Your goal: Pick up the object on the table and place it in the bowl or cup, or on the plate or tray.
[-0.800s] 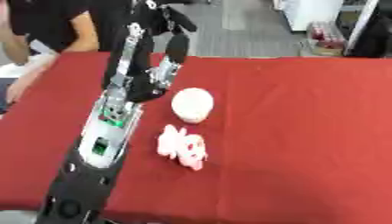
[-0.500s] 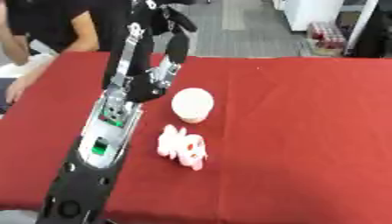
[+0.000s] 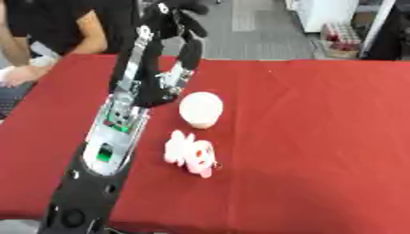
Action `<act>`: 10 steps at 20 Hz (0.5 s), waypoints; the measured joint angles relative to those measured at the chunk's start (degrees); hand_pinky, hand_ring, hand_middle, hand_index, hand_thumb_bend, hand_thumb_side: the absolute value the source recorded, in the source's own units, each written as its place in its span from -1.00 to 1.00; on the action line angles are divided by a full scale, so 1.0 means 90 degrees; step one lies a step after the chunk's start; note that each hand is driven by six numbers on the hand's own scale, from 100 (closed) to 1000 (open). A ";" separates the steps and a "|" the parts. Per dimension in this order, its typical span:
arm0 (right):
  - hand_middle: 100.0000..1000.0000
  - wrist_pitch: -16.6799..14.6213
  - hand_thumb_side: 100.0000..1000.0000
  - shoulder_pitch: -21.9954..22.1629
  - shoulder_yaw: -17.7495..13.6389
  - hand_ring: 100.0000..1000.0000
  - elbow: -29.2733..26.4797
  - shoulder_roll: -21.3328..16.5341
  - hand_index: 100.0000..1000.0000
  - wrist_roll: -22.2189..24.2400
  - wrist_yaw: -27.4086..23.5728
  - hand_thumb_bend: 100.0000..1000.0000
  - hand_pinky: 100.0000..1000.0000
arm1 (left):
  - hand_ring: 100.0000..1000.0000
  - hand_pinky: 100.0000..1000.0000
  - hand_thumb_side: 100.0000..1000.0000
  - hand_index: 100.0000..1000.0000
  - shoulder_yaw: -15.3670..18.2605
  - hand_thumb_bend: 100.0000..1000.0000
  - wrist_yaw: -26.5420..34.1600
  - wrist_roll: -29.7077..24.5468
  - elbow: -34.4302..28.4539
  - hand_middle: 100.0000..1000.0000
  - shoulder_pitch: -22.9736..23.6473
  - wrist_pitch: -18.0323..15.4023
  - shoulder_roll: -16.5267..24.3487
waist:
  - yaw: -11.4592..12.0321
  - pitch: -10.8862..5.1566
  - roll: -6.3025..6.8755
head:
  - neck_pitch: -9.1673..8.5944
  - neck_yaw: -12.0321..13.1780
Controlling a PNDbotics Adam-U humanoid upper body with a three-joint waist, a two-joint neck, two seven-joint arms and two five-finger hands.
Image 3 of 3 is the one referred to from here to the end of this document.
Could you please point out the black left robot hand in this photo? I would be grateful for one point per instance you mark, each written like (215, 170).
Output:
(155, 61)

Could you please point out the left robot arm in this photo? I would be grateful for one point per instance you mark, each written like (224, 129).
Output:
(106, 146)

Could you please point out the white round bun toy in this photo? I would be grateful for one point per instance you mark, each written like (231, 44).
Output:
(200, 109)

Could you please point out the pink white plush toy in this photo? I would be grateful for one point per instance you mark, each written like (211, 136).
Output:
(191, 152)

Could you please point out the person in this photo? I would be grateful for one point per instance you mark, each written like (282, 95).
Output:
(53, 27)

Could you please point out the person's hand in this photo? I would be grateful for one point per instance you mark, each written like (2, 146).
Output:
(21, 74)

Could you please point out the black keyboard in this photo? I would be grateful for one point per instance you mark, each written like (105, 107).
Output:
(12, 97)

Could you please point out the white cabinet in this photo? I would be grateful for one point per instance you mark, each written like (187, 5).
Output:
(323, 13)

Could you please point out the pack of red cans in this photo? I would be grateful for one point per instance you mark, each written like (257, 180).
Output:
(341, 38)

